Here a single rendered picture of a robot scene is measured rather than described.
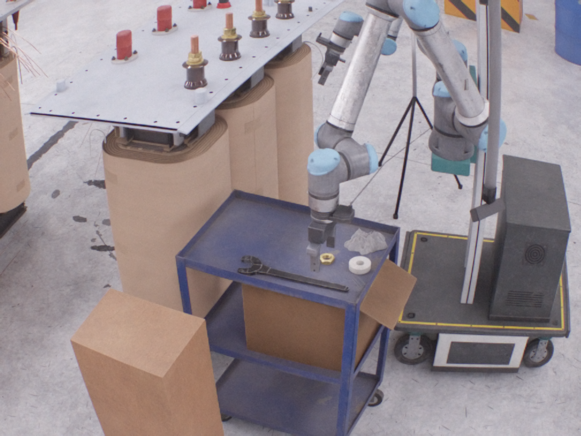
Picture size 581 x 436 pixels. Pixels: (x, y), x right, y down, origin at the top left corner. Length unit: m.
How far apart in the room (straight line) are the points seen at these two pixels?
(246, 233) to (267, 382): 0.75
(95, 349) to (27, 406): 1.24
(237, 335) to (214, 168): 0.61
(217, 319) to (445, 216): 1.87
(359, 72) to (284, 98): 1.26
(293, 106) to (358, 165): 1.37
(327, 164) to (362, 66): 0.34
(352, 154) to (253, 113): 0.96
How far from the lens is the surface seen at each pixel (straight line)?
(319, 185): 2.42
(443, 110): 2.85
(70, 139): 5.67
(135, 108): 2.74
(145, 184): 3.04
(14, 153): 4.48
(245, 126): 3.34
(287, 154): 3.87
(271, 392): 3.35
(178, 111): 2.67
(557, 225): 3.17
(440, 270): 3.67
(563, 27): 7.54
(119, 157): 3.05
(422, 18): 2.35
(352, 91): 2.51
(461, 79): 2.57
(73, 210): 4.83
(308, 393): 3.34
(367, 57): 2.49
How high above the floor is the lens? 2.55
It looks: 34 degrees down
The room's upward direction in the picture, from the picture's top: 2 degrees counter-clockwise
